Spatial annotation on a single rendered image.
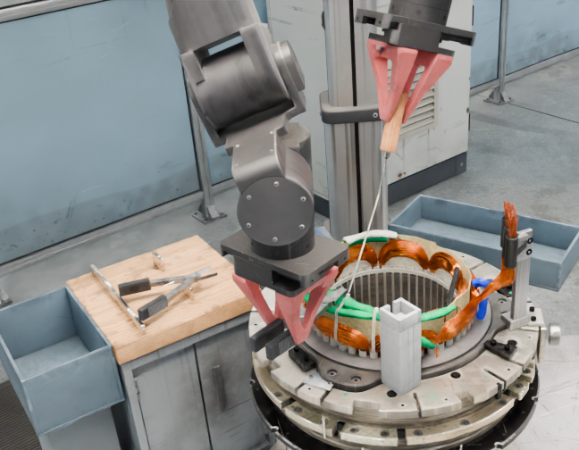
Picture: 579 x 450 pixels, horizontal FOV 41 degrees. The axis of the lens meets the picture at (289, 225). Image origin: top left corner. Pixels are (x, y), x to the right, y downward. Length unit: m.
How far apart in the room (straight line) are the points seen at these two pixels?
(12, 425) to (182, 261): 1.57
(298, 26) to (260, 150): 2.61
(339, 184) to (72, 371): 0.57
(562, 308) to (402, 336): 2.15
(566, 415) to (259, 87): 0.81
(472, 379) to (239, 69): 0.39
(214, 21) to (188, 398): 0.57
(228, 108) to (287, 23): 2.63
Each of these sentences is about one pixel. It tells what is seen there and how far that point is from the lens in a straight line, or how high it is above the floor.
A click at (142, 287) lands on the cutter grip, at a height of 1.09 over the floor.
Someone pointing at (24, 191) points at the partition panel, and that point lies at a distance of 3.11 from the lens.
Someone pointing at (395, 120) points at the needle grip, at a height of 1.33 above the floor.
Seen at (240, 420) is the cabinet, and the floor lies 0.86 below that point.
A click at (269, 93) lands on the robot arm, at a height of 1.41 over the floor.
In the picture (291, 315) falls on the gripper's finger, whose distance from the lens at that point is 0.68.
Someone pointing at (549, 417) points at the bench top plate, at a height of 0.78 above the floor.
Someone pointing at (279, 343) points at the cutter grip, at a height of 1.18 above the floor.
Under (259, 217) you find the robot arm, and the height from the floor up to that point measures 1.34.
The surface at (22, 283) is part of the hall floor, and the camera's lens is 3.31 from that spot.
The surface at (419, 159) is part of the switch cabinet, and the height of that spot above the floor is 0.17.
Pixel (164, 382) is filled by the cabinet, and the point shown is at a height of 0.98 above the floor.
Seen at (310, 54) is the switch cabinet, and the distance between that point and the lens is 3.15.
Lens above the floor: 1.60
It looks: 28 degrees down
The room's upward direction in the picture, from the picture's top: 5 degrees counter-clockwise
